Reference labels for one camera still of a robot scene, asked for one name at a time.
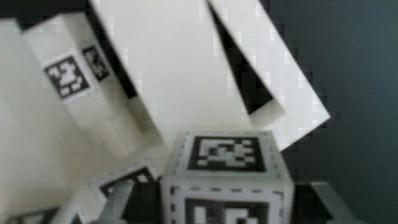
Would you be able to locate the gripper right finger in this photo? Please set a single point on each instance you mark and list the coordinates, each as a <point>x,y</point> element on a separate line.
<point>318,205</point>

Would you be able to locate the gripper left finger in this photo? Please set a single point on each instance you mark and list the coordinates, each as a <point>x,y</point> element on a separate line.
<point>132,207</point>

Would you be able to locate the white small cube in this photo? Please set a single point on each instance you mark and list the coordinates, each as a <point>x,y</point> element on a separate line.
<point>226,183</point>

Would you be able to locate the white chair leg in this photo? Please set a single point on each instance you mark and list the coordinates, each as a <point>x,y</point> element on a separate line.
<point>107,111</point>

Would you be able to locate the white chair back frame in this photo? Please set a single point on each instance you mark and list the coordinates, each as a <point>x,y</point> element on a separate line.
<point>155,100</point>

